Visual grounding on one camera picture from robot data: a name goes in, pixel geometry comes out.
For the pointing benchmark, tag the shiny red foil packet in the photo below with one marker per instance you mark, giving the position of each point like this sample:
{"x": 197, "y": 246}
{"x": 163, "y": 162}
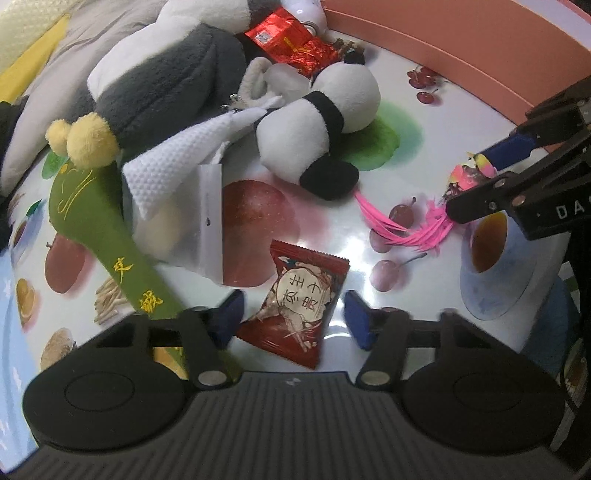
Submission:
{"x": 277, "y": 32}

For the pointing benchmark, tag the dark cloth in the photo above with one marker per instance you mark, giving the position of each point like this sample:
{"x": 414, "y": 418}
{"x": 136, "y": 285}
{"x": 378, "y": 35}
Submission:
{"x": 9, "y": 129}

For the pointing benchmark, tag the orange cardboard box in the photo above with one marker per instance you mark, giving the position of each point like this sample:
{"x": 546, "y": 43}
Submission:
{"x": 461, "y": 37}

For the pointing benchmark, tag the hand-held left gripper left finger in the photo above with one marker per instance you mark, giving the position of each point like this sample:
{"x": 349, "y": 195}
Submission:
{"x": 230, "y": 317}

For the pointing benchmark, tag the cream padded headboard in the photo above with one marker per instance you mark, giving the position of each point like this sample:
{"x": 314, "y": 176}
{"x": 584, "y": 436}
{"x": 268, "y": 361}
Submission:
{"x": 18, "y": 27}

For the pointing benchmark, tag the dark red snack packet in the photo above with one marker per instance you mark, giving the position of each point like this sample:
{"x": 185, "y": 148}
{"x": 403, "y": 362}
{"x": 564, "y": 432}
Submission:
{"x": 295, "y": 300}

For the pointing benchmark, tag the yellow pillow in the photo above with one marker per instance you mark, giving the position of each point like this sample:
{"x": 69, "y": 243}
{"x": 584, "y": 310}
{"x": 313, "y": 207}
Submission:
{"x": 27, "y": 64}

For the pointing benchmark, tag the green embroidered plush toy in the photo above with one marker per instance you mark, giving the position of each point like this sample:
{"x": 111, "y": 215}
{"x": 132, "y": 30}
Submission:
{"x": 92, "y": 217}

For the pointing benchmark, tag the pink feather toy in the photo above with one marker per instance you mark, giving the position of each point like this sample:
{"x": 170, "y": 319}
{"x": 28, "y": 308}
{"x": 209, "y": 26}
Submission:
{"x": 464, "y": 177}

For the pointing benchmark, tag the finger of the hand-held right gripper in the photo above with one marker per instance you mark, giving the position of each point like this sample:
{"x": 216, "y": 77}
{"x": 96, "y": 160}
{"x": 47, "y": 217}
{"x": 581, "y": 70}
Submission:
{"x": 508, "y": 150}
{"x": 475, "y": 198}

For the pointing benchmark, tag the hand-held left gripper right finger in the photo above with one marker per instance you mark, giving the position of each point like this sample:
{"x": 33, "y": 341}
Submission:
{"x": 359, "y": 323}

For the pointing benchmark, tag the clear plastic bag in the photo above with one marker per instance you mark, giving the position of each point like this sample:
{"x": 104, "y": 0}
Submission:
{"x": 210, "y": 230}

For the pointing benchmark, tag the grey duvet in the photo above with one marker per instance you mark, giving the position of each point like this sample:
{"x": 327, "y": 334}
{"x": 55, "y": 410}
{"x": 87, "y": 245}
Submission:
{"x": 60, "y": 69}

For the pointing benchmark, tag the white textured cloth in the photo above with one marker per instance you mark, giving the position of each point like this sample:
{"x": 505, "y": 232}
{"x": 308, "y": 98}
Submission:
{"x": 171, "y": 166}

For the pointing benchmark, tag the panda plush toy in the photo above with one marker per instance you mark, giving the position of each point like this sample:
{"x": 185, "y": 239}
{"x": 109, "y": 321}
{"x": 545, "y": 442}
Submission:
{"x": 295, "y": 138}

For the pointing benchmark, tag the fruit print mat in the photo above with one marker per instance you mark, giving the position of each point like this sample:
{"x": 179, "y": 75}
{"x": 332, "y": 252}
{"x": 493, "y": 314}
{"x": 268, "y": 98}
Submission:
{"x": 415, "y": 138}

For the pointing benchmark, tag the crumpled red foil packet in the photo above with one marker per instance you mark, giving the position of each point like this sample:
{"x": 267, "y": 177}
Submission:
{"x": 316, "y": 55}

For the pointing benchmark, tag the grey white penguin plush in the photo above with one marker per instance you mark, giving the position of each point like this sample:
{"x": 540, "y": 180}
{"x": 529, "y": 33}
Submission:
{"x": 152, "y": 97}

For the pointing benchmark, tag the white spray bottle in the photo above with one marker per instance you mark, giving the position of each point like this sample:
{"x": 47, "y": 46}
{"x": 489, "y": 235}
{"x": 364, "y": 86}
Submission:
{"x": 304, "y": 9}

